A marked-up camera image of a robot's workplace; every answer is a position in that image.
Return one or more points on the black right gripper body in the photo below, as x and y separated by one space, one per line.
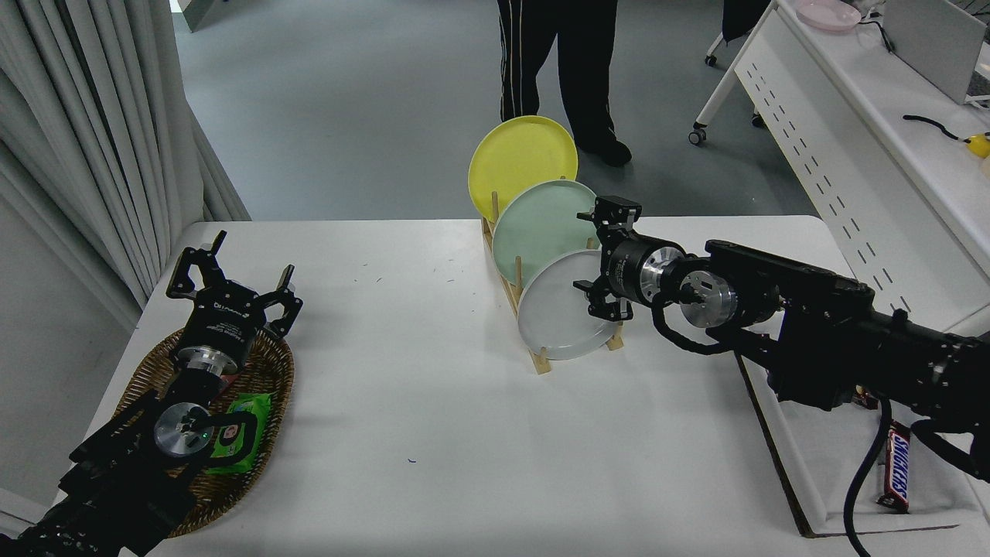
626 271

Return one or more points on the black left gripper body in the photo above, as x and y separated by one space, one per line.
220 321

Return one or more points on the grey plate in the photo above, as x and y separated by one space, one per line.
557 317

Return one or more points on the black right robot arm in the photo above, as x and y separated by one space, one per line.
827 333

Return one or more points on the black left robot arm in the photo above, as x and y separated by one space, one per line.
116 472

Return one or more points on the pale green plate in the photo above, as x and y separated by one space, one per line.
541 224

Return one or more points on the wooden plate rack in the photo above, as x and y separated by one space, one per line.
540 362

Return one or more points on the yellow plate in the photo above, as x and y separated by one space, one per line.
518 158

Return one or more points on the pink plate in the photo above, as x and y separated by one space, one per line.
827 14

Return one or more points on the small red packet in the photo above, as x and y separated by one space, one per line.
226 384

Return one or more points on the brown wicker basket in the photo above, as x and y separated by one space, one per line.
263 371

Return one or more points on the green wet wipes pack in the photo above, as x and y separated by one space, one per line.
247 441

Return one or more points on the person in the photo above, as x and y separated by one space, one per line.
588 62

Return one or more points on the grey curtain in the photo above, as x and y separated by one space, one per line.
93 116

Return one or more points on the white perforated desk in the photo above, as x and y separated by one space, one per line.
851 139

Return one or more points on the white cardboard tray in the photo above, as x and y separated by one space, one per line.
820 464

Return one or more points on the large Snickers bar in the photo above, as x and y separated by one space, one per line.
896 472

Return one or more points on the grey laptop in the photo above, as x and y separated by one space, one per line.
936 46

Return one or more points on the yellow object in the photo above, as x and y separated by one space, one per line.
980 145

